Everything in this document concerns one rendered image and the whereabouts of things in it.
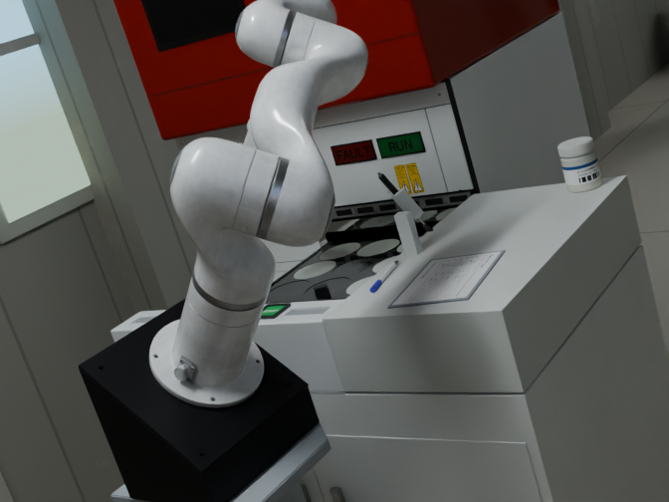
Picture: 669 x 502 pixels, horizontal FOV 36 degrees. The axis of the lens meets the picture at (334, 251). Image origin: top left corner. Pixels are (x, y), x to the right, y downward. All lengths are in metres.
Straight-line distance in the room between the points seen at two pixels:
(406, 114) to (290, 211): 0.92
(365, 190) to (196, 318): 0.93
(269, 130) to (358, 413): 0.57
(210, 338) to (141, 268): 1.99
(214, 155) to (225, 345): 0.32
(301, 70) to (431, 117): 0.69
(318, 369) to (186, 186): 0.55
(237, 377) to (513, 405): 0.45
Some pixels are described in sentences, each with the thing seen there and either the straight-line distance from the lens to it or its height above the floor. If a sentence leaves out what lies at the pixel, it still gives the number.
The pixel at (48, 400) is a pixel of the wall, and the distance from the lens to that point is 3.48.
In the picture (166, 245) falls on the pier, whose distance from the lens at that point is 3.57.
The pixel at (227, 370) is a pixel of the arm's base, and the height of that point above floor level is 0.99.
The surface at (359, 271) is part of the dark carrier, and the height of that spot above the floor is 0.90.
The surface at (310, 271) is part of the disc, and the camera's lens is 2.31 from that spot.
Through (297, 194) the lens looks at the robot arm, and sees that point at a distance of 1.42.
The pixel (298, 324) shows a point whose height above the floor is 0.96.
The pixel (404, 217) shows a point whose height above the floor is 1.04.
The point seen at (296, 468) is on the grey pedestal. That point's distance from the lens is 1.65.
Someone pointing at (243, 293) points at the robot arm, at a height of 1.12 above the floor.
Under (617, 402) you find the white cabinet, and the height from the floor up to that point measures 0.62.
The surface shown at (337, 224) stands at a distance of 2.49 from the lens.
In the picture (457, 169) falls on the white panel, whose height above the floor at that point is 1.02.
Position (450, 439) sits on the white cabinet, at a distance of 1.79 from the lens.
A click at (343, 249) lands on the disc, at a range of 2.40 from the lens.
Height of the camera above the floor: 1.56
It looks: 16 degrees down
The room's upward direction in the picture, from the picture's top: 17 degrees counter-clockwise
